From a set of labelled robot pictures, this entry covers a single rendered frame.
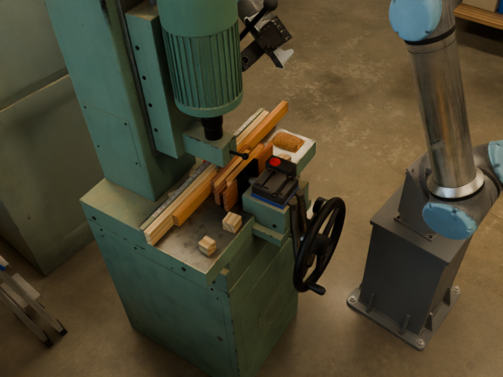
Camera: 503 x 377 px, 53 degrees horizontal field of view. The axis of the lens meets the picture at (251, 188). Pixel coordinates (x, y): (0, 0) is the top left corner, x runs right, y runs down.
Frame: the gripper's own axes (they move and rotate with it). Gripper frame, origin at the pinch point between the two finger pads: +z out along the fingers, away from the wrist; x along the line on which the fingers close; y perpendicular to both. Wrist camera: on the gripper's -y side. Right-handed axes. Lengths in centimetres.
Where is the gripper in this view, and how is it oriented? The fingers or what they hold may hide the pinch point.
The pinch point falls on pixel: (262, 45)
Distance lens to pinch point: 130.8
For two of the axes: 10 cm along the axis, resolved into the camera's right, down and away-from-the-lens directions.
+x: 6.1, 7.5, 2.3
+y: 7.9, -5.7, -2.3
